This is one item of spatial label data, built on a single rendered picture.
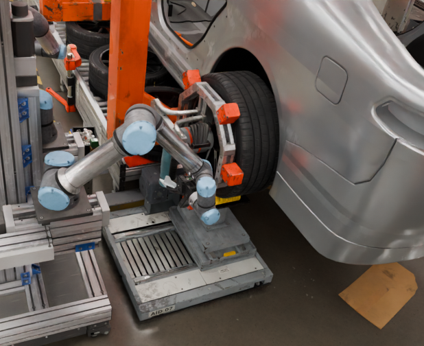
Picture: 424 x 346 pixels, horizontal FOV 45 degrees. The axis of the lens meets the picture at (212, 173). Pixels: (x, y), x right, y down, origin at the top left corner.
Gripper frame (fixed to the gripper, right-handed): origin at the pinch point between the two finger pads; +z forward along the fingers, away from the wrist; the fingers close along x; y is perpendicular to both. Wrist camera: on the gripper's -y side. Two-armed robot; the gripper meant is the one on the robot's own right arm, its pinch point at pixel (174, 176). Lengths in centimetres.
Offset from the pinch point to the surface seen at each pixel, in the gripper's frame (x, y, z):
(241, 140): -34.1, 12.1, -1.3
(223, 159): -25.5, 2.8, -0.4
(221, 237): -41, -66, 14
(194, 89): -28, 22, 36
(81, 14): -41, -15, 264
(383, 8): -439, -52, 285
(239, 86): -43, 29, 19
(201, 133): -17.1, 14.6, 7.8
